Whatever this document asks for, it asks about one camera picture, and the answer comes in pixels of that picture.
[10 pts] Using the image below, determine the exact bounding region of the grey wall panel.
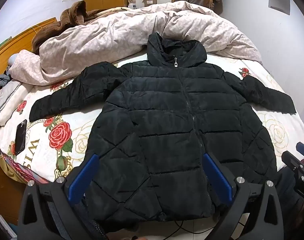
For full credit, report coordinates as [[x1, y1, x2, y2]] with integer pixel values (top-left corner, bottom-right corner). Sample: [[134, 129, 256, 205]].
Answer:
[[268, 0, 291, 15]]

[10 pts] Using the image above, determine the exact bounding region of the black smartphone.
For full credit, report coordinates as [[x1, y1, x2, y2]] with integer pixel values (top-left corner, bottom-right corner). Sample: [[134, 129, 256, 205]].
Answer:
[[15, 119, 27, 155]]

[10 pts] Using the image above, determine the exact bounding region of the black puffer jacket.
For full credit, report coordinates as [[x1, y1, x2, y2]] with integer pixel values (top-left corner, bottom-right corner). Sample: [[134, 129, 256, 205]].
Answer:
[[29, 32, 296, 223]]

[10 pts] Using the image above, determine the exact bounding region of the black floor cable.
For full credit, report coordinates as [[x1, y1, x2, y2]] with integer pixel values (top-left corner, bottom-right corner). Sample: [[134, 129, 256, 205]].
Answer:
[[174, 219, 219, 233]]

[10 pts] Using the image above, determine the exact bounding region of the grey pillow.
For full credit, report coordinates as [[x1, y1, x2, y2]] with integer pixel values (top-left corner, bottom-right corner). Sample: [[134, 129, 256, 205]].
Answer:
[[0, 80, 24, 126]]

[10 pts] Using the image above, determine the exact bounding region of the pink leaf-print duvet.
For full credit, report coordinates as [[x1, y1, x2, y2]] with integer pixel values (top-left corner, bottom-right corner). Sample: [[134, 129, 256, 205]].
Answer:
[[9, 0, 264, 85]]

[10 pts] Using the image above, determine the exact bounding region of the person's leg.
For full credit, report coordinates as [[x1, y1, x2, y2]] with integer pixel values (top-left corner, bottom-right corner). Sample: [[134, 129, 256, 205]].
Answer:
[[274, 166, 304, 232]]

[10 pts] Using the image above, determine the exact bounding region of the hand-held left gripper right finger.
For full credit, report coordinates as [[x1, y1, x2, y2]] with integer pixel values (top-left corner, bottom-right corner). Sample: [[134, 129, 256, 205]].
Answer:
[[203, 152, 285, 240]]

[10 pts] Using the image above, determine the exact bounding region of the white rose-print bed sheet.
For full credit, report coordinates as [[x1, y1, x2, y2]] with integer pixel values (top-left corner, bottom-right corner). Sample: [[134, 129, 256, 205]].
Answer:
[[0, 47, 304, 183]]

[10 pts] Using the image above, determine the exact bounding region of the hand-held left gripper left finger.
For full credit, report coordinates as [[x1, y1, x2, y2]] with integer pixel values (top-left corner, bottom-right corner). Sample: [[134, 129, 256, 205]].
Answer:
[[18, 154, 110, 240]]

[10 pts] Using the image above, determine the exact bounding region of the grey-blue cloth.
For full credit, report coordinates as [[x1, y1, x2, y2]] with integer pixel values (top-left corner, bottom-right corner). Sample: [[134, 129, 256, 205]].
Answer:
[[0, 74, 11, 88]]

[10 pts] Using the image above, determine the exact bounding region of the wooden headboard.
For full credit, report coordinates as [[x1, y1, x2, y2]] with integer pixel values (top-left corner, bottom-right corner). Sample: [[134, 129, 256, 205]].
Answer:
[[0, 17, 58, 98]]

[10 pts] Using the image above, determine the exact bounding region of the brown fleece blanket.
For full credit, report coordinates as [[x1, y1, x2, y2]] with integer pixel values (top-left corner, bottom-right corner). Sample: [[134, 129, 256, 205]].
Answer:
[[32, 0, 112, 55]]

